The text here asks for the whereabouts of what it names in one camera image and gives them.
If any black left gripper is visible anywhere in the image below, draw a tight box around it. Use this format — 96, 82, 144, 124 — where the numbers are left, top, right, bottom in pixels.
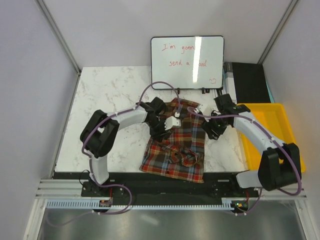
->
145, 117, 170, 143

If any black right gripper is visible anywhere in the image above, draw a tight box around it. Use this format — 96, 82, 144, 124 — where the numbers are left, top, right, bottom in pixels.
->
200, 110, 229, 141

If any plaid long sleeve shirt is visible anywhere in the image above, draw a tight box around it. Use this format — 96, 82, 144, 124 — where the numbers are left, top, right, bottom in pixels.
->
139, 99, 206, 184

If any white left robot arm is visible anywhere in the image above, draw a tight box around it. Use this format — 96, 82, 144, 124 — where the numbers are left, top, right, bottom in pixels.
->
80, 97, 181, 197

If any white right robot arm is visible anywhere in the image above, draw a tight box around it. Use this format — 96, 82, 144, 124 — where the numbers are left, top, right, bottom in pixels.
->
196, 94, 302, 197

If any black flat box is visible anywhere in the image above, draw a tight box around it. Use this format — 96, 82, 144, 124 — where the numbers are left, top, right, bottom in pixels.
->
223, 62, 271, 104

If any yellow plastic bin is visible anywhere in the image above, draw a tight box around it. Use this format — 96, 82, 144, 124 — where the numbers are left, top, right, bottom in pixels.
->
238, 103, 297, 170

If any small whiteboard with stand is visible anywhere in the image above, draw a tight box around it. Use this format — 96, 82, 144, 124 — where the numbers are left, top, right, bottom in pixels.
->
150, 35, 225, 92

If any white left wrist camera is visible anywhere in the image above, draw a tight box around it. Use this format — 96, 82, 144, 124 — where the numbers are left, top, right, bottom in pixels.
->
164, 112, 181, 131

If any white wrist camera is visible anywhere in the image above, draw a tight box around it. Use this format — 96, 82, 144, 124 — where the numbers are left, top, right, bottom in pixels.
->
164, 112, 181, 131
194, 104, 212, 116

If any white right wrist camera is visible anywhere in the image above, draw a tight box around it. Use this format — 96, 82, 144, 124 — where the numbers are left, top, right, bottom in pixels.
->
194, 104, 212, 116

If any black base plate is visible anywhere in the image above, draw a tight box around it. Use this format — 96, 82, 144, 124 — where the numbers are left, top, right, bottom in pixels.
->
81, 172, 259, 205

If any aluminium extrusion rail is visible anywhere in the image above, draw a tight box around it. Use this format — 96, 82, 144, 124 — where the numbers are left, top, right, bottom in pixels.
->
35, 179, 307, 201

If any white slotted cable duct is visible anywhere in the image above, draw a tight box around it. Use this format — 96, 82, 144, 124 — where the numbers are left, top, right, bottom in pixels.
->
46, 199, 235, 211

